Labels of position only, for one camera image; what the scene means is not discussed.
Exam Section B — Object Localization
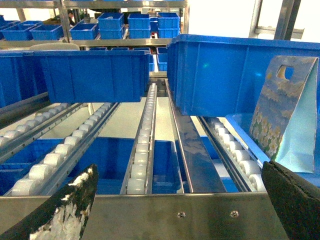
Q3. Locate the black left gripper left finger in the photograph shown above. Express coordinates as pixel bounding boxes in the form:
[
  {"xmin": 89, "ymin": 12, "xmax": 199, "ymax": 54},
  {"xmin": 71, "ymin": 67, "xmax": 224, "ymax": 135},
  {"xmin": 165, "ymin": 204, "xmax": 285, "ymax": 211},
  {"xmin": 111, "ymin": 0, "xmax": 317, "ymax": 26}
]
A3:
[{"xmin": 0, "ymin": 164, "xmax": 99, "ymax": 240}]

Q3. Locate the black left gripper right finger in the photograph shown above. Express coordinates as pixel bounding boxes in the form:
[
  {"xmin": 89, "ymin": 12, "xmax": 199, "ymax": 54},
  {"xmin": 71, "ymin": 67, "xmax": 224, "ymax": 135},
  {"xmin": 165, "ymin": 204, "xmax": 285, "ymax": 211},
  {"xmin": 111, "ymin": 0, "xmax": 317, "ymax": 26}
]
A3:
[{"xmin": 261, "ymin": 160, "xmax": 320, "ymax": 240}]

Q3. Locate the flower gift bag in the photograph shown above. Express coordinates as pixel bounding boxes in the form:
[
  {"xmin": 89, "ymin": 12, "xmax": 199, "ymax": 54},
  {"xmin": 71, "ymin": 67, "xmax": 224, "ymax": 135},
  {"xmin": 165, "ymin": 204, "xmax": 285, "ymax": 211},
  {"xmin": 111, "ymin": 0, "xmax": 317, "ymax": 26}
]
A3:
[{"xmin": 249, "ymin": 55, "xmax": 319, "ymax": 173}]

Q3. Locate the roller track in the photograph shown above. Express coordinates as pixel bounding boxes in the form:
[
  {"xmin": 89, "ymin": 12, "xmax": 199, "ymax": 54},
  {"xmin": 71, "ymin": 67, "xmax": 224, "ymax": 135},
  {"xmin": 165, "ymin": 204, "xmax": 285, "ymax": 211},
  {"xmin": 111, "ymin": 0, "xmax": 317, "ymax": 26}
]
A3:
[
  {"xmin": 197, "ymin": 116, "xmax": 266, "ymax": 192},
  {"xmin": 0, "ymin": 103, "xmax": 87, "ymax": 163},
  {"xmin": 120, "ymin": 83, "xmax": 157, "ymax": 195},
  {"xmin": 4, "ymin": 102, "xmax": 120, "ymax": 197}
]

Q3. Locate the right roller track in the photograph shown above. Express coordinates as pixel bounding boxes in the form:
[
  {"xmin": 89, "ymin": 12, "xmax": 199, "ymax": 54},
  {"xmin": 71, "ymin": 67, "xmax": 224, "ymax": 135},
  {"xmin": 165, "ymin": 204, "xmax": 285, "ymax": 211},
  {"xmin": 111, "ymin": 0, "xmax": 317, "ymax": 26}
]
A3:
[{"xmin": 197, "ymin": 116, "xmax": 266, "ymax": 192}]

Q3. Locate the lower blue bin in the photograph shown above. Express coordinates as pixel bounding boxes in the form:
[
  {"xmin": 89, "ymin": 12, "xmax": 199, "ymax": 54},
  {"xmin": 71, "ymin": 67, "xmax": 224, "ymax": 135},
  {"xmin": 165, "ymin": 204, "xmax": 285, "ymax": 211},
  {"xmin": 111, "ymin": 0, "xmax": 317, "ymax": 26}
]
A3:
[{"xmin": 64, "ymin": 137, "xmax": 181, "ymax": 195}]

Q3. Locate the centre roller track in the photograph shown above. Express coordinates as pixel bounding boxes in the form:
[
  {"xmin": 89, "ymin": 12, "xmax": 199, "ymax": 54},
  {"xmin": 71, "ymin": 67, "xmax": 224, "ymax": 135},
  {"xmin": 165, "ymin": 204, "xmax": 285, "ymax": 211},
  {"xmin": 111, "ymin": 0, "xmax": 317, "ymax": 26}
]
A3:
[{"xmin": 120, "ymin": 83, "xmax": 157, "ymax": 195}]

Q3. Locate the far left roller track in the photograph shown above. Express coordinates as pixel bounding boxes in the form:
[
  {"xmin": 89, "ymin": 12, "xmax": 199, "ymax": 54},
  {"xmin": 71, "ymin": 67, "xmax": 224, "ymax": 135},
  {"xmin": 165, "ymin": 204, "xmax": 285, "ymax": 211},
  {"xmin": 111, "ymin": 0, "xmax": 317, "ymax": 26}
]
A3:
[{"xmin": 0, "ymin": 103, "xmax": 87, "ymax": 163}]

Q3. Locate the light blue tray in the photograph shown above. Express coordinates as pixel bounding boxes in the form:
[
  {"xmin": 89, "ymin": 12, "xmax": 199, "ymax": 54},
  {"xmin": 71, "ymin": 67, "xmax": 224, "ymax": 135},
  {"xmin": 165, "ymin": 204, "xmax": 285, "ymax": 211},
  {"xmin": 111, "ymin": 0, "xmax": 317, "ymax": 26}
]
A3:
[{"xmin": 226, "ymin": 113, "xmax": 320, "ymax": 187}]

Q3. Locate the blue bin left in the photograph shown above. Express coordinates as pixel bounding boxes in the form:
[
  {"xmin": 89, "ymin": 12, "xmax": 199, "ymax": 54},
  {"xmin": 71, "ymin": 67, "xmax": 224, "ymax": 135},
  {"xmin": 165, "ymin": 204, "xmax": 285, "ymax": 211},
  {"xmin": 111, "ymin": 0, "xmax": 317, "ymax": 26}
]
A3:
[{"xmin": 33, "ymin": 50, "xmax": 149, "ymax": 104}]

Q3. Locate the large blue bin right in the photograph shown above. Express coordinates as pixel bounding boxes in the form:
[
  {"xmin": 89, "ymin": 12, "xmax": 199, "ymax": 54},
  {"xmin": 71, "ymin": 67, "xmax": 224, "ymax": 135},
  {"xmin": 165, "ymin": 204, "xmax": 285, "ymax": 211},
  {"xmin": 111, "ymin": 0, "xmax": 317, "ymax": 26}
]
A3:
[{"xmin": 167, "ymin": 34, "xmax": 320, "ymax": 117}]

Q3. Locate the steel front rail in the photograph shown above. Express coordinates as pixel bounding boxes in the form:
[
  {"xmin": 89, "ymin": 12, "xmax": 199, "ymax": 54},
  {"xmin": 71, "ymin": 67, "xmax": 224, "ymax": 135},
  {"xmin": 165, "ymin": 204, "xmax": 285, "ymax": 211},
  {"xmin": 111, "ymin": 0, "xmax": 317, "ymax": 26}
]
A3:
[{"xmin": 0, "ymin": 192, "xmax": 287, "ymax": 240}]

